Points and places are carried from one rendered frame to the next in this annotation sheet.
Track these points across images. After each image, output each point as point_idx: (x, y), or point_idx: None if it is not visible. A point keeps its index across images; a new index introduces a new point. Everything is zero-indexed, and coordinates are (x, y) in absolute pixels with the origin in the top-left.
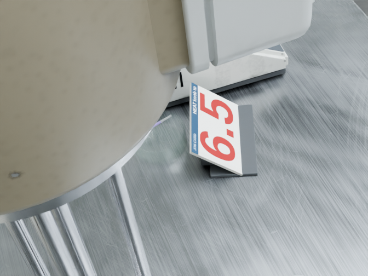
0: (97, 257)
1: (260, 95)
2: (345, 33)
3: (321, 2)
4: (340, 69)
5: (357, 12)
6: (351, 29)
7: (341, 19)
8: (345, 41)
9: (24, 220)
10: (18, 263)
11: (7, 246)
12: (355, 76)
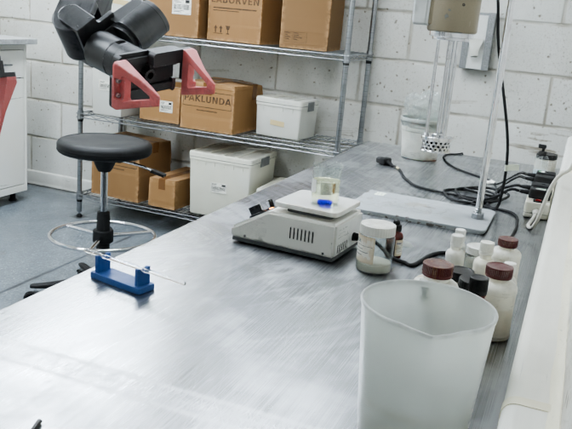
0: (405, 233)
1: None
2: (215, 221)
3: (199, 228)
4: (242, 219)
5: (196, 221)
6: (211, 220)
7: (206, 223)
8: (221, 220)
9: (425, 247)
10: (437, 243)
11: (437, 246)
12: (241, 216)
